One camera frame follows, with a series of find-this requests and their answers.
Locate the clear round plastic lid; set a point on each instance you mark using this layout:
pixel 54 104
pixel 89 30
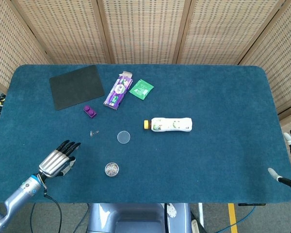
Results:
pixel 123 137

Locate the black rectangular mat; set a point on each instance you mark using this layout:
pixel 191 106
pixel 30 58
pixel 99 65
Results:
pixel 75 87

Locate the purple toy building block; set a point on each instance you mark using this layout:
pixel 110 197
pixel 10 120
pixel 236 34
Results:
pixel 90 112

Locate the clear round plastic jar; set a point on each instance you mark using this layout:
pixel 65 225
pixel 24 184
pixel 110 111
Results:
pixel 105 169

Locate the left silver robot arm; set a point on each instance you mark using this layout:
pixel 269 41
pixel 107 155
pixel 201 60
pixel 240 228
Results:
pixel 19 191

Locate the green foil packet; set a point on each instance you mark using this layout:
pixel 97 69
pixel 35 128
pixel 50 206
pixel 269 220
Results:
pixel 141 89

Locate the grey-blue robot torso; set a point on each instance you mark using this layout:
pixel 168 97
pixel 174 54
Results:
pixel 135 218

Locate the woven folding screen panel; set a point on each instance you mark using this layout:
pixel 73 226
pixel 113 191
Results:
pixel 9 43
pixel 228 31
pixel 145 31
pixel 281 60
pixel 68 31

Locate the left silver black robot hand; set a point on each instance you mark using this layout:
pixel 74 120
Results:
pixel 54 162

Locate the white-label bottle with yellow cap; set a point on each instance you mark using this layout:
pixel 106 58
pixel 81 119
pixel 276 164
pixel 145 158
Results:
pixel 172 124

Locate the purple carton box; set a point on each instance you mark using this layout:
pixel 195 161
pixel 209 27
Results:
pixel 117 92

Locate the white table leg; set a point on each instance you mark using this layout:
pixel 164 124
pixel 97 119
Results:
pixel 200 213

